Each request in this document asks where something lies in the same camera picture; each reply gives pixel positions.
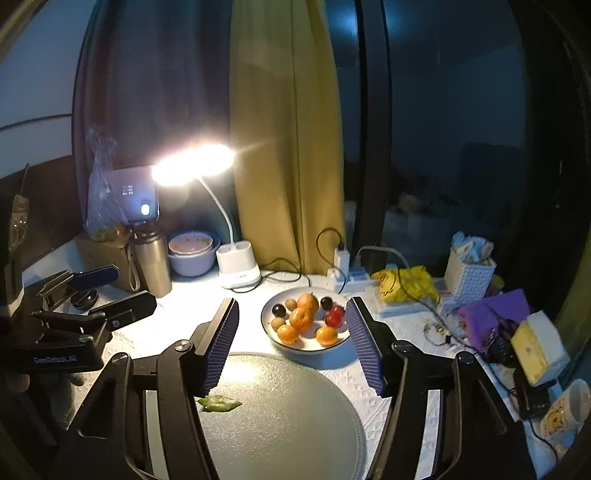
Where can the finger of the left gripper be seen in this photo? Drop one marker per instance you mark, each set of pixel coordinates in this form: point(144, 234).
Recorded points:
point(111, 316)
point(76, 281)

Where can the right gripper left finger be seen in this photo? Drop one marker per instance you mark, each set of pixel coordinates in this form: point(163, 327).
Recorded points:
point(108, 437)

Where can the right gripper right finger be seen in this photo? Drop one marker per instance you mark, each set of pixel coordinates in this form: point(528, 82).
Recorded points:
point(477, 436)

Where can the small orange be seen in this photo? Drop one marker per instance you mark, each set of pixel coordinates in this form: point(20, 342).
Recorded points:
point(287, 334)
point(327, 336)

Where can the red tomato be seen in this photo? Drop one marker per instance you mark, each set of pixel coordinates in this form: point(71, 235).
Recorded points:
point(333, 320)
point(338, 309)

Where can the large dimpled orange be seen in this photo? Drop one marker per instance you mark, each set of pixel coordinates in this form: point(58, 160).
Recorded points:
point(301, 320)

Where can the dark plum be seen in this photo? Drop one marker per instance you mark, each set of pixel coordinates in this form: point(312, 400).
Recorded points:
point(327, 303)
point(279, 311)

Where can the orange with stem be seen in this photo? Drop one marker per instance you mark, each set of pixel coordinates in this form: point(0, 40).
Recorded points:
point(308, 302)

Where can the black small bowls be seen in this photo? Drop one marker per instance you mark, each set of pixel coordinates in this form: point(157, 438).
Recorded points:
point(84, 300)

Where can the cardboard box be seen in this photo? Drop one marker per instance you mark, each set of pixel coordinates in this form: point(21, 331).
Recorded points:
point(116, 252)

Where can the plastic bag of fruit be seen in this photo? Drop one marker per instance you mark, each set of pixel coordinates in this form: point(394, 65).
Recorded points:
point(105, 220)

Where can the steel travel tumbler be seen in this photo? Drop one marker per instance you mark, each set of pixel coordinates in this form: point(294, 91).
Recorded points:
point(150, 252)

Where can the white tablecloth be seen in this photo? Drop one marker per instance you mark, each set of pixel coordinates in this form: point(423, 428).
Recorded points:
point(477, 438)

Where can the purple cloth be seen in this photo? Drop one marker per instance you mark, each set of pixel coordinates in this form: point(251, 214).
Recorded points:
point(488, 315)

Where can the tablet screen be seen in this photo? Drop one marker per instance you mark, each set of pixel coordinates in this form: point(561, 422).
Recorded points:
point(135, 194)

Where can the yellow tissue box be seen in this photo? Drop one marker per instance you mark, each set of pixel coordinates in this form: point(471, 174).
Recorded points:
point(539, 349)

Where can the white flat box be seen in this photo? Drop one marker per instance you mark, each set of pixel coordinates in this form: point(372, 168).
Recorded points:
point(383, 309)

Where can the lavender bowl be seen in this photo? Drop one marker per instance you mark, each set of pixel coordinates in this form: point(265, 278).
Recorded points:
point(192, 253)

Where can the white smiley mug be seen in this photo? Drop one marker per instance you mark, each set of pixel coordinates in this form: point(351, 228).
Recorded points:
point(568, 413)

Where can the green leaf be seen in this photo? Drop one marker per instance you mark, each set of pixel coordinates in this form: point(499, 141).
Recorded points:
point(218, 403)

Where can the white woven basket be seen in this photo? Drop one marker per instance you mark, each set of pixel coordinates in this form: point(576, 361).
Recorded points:
point(470, 268)

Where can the yellow snack bag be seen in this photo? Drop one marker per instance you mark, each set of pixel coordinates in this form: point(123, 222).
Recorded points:
point(406, 285)

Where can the round grey placemat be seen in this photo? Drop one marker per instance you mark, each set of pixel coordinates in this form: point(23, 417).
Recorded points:
point(291, 423)

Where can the white desk lamp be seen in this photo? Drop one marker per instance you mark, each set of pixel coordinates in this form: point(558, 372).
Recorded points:
point(237, 266)

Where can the white power strip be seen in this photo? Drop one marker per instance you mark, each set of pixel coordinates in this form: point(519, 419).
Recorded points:
point(357, 278)

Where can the white plate dark rim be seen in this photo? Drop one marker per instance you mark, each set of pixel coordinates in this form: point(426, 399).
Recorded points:
point(307, 344)

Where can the white charger plug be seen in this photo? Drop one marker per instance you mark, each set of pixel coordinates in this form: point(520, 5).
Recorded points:
point(341, 261)

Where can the yellow curtain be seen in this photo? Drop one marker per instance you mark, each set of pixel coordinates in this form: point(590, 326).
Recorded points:
point(286, 126)

